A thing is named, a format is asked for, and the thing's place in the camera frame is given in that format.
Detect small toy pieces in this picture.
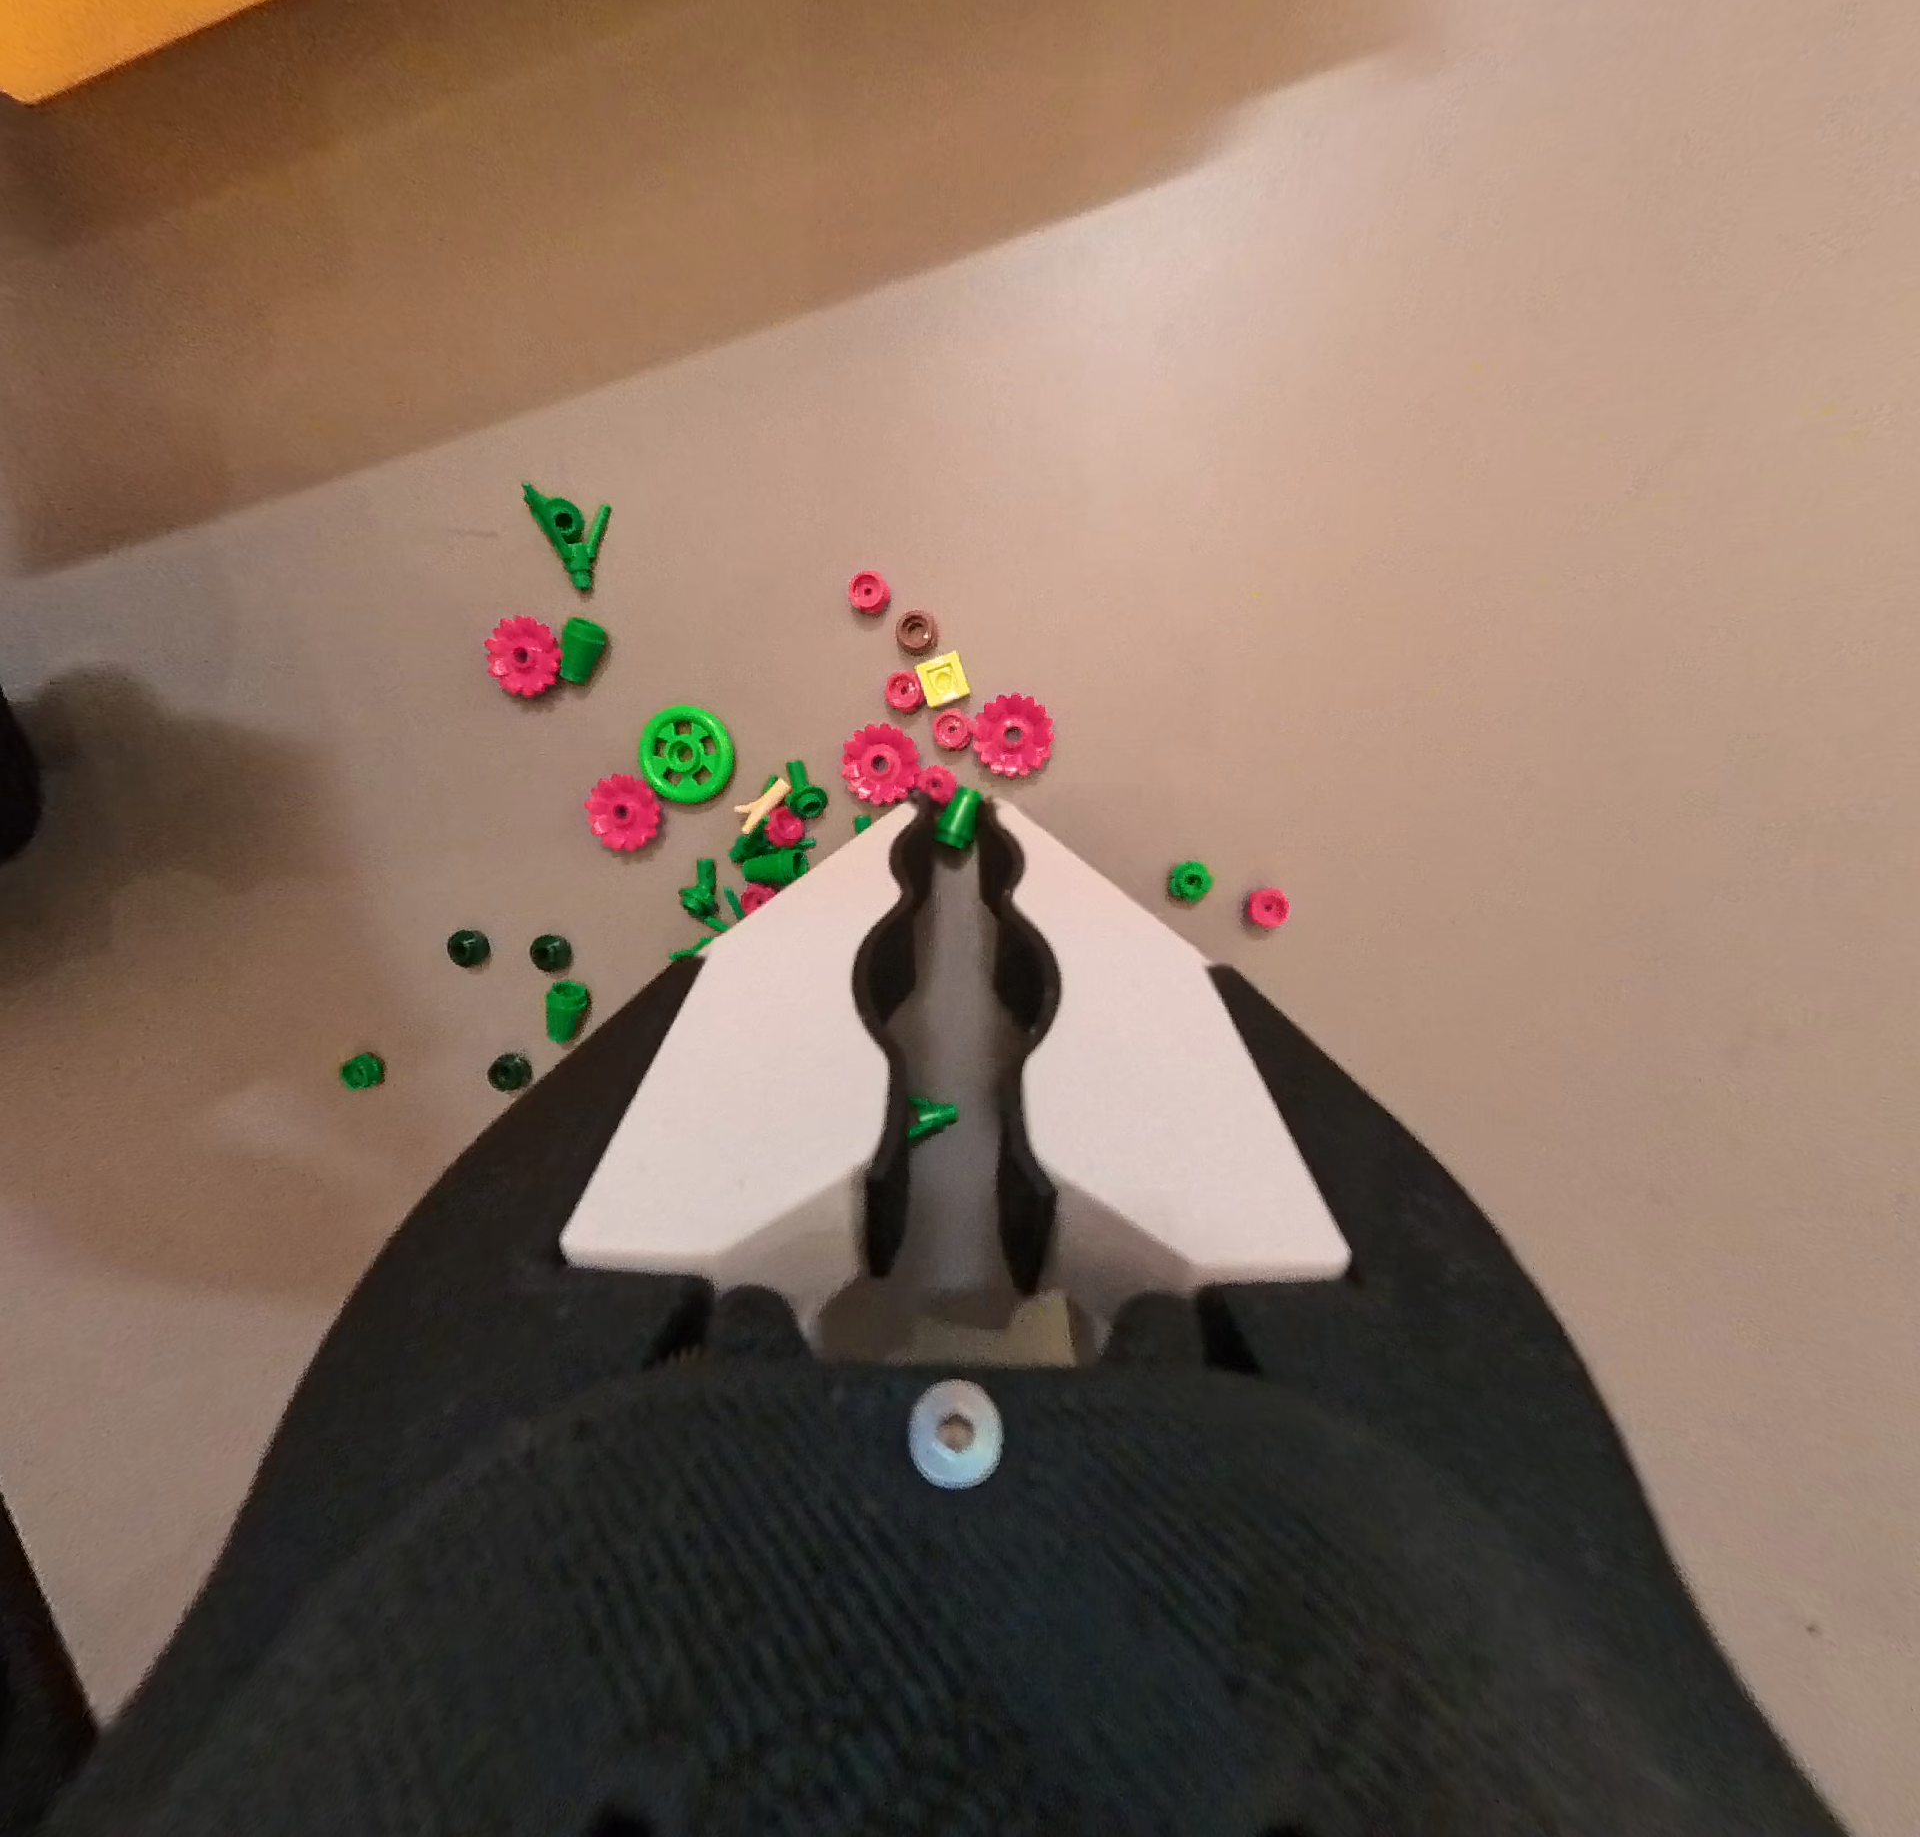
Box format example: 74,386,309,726
337,477,1295,1150

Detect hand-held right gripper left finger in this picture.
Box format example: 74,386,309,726
558,801,930,1325

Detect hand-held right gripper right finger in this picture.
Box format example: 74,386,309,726
976,796,1355,1310

